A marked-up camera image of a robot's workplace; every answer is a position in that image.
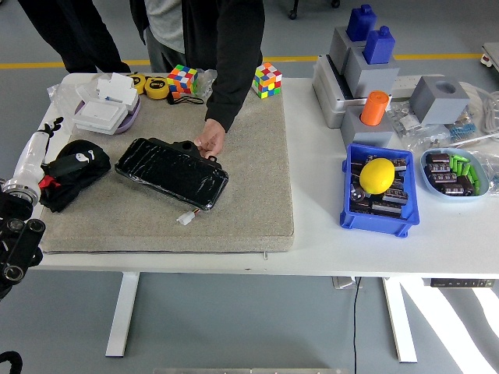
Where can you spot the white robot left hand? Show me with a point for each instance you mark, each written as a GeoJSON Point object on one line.
{"type": "Point", "coordinates": [29, 159]}

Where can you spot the person's hand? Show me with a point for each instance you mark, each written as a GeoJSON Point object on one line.
{"type": "Point", "coordinates": [212, 136]}

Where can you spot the black rag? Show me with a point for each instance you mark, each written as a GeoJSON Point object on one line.
{"type": "Point", "coordinates": [78, 183]}

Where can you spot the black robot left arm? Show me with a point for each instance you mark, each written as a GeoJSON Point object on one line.
{"type": "Point", "coordinates": [15, 237]}

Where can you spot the black table control panel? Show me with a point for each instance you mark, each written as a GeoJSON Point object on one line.
{"type": "Point", "coordinates": [460, 284]}

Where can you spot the clear plastic bag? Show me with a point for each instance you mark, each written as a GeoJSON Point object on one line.
{"type": "Point", "coordinates": [492, 171]}
{"type": "Point", "coordinates": [206, 83]}
{"type": "Point", "coordinates": [58, 93]}

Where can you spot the grey-brown mat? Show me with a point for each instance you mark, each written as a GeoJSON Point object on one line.
{"type": "Point", "coordinates": [241, 187]}

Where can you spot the colourful puzzle cube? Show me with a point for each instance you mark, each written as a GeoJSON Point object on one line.
{"type": "Point", "coordinates": [182, 80]}
{"type": "Point", "coordinates": [267, 80]}

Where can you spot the yellow tape measure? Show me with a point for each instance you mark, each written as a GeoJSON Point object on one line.
{"type": "Point", "coordinates": [138, 82]}
{"type": "Point", "coordinates": [156, 87]}

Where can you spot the person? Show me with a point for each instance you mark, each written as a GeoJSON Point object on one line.
{"type": "Point", "coordinates": [230, 58]}
{"type": "Point", "coordinates": [78, 35]}

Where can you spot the purple bowl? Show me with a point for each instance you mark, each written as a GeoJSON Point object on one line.
{"type": "Point", "coordinates": [132, 117]}

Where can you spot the flat white box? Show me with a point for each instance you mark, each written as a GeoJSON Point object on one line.
{"type": "Point", "coordinates": [99, 115]}

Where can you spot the open white cardboard box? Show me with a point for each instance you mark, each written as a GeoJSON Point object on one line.
{"type": "Point", "coordinates": [115, 87]}

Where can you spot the light grey plastic case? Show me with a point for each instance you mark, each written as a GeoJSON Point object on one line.
{"type": "Point", "coordinates": [325, 93]}

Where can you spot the black chair caster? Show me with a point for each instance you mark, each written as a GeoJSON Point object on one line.
{"type": "Point", "coordinates": [335, 3]}
{"type": "Point", "coordinates": [292, 15]}

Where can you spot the grey block with orange cylinder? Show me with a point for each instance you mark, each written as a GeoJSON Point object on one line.
{"type": "Point", "coordinates": [366, 134]}

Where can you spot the grey block with blue bottle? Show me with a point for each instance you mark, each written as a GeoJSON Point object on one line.
{"type": "Point", "coordinates": [370, 80]}
{"type": "Point", "coordinates": [339, 48]}

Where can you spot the orange cylinder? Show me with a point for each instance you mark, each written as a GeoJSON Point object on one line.
{"type": "Point", "coordinates": [374, 109]}

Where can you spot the yellow lemon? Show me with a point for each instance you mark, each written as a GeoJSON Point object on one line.
{"type": "Point", "coordinates": [376, 175]}

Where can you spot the white table leg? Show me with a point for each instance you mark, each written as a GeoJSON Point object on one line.
{"type": "Point", "coordinates": [121, 315]}
{"type": "Point", "coordinates": [401, 323]}

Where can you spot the blue bottle-shaped block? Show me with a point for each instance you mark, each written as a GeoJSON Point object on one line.
{"type": "Point", "coordinates": [362, 23]}
{"type": "Point", "coordinates": [379, 46]}

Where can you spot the clear bag of small parts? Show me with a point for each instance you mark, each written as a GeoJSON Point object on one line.
{"type": "Point", "coordinates": [405, 118]}

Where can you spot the blue plastic bin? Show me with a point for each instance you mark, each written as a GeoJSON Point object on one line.
{"type": "Point", "coordinates": [411, 218]}

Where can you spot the clear bag of metal parts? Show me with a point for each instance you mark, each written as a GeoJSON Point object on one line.
{"type": "Point", "coordinates": [430, 140]}

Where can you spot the grey block with round hole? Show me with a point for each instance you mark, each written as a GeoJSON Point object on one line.
{"type": "Point", "coordinates": [436, 103]}

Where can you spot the bag of blue resistors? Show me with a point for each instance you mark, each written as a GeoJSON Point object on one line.
{"type": "Point", "coordinates": [464, 128]}

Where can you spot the white thin rod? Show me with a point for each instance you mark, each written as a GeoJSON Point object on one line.
{"type": "Point", "coordinates": [479, 139]}

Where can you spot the light blue tray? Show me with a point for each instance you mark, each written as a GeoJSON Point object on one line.
{"type": "Point", "coordinates": [481, 177]}

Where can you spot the white cart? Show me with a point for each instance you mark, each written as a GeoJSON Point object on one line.
{"type": "Point", "coordinates": [492, 56]}

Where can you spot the silver under-table bracket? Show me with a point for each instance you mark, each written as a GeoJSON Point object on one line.
{"type": "Point", "coordinates": [343, 282]}

